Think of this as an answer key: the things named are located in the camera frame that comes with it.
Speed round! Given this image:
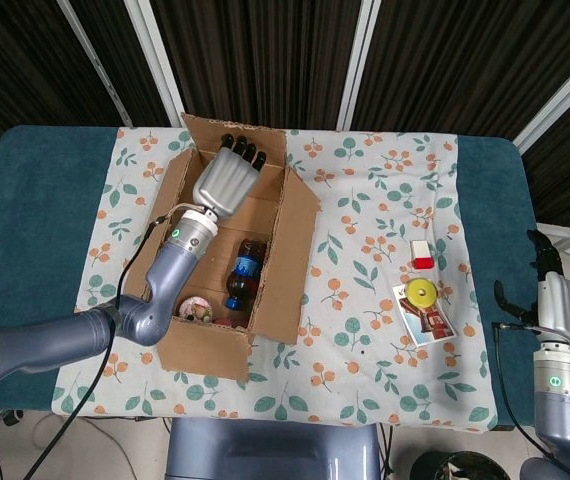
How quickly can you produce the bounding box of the white floral tablecloth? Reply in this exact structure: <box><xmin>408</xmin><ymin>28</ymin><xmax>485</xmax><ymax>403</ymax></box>
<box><xmin>50</xmin><ymin>127</ymin><xmax>499</xmax><ymax>432</ymax></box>

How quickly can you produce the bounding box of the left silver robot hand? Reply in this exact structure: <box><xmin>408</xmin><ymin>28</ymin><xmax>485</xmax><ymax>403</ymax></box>
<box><xmin>192</xmin><ymin>132</ymin><xmax>269</xmax><ymax>221</ymax></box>

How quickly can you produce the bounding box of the teal table cover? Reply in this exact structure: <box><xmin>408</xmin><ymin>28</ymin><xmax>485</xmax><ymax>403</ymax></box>
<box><xmin>0</xmin><ymin>124</ymin><xmax>570</xmax><ymax>431</ymax></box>

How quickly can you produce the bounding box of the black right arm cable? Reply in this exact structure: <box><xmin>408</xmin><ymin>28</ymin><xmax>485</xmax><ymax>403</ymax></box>
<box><xmin>492</xmin><ymin>322</ymin><xmax>551</xmax><ymax>461</ymax></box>

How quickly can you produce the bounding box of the yellow ring disc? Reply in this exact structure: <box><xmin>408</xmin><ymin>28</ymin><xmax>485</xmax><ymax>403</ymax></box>
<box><xmin>404</xmin><ymin>278</ymin><xmax>437</xmax><ymax>309</ymax></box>

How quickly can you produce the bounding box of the white metal frame post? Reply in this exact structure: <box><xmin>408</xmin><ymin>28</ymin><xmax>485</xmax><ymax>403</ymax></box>
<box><xmin>124</xmin><ymin>0</ymin><xmax>190</xmax><ymax>129</ymax></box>
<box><xmin>57</xmin><ymin>0</ymin><xmax>134</xmax><ymax>126</ymax></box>
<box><xmin>512</xmin><ymin>64</ymin><xmax>570</xmax><ymax>151</ymax></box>
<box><xmin>337</xmin><ymin>0</ymin><xmax>382</xmax><ymax>131</ymax></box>

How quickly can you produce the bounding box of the brown cardboard box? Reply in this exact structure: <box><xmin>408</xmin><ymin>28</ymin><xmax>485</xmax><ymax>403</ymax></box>
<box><xmin>123</xmin><ymin>112</ymin><xmax>324</xmax><ymax>384</ymax></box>

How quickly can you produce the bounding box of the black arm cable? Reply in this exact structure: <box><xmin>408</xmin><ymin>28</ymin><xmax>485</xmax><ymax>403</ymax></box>
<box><xmin>492</xmin><ymin>322</ymin><xmax>551</xmax><ymax>461</ymax></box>
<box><xmin>19</xmin><ymin>203</ymin><xmax>206</xmax><ymax>480</ymax></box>

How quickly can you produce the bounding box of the black round bin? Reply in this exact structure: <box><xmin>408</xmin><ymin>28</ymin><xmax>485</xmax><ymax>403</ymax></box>
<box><xmin>412</xmin><ymin>449</ymin><xmax>496</xmax><ymax>480</ymax></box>

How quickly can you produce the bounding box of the pink round toy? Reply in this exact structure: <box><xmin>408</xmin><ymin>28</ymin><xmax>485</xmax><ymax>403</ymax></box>
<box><xmin>178</xmin><ymin>295</ymin><xmax>214</xmax><ymax>324</ymax></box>

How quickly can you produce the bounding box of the cola bottle blue label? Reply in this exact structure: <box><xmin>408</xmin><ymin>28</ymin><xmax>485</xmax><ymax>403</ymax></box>
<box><xmin>223</xmin><ymin>238</ymin><xmax>270</xmax><ymax>311</ymax></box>

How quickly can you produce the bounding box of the picture postcard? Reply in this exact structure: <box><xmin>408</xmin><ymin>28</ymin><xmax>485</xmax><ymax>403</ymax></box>
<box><xmin>392</xmin><ymin>284</ymin><xmax>460</xmax><ymax>349</ymax></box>

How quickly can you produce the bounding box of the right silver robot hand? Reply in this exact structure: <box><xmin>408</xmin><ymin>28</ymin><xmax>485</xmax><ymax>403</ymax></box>
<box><xmin>493</xmin><ymin>229</ymin><xmax>570</xmax><ymax>346</ymax></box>

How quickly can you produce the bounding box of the blue-grey robot torso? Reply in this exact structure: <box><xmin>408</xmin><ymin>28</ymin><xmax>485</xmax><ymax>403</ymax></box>
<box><xmin>164</xmin><ymin>417</ymin><xmax>384</xmax><ymax>480</ymax></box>

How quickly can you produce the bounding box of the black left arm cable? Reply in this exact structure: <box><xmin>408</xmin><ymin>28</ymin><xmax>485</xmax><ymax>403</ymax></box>
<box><xmin>19</xmin><ymin>203</ymin><xmax>206</xmax><ymax>480</ymax></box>

